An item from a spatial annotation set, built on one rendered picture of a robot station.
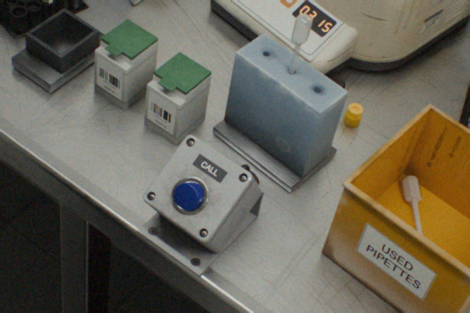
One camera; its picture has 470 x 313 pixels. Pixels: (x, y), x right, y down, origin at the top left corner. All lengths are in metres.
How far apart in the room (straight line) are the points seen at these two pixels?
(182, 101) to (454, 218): 0.27
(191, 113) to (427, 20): 0.27
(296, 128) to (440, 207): 0.16
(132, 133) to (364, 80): 0.26
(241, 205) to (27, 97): 0.26
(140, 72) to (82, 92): 0.07
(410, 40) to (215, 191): 0.32
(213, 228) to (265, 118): 0.14
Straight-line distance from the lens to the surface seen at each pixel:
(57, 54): 0.91
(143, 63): 0.88
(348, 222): 0.77
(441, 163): 0.86
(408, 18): 0.95
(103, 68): 0.89
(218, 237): 0.77
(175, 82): 0.84
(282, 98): 0.82
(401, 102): 0.97
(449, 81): 1.01
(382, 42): 0.96
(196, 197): 0.75
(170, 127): 0.86
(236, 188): 0.75
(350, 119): 0.92
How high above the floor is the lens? 1.53
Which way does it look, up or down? 49 degrees down
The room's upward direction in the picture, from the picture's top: 11 degrees clockwise
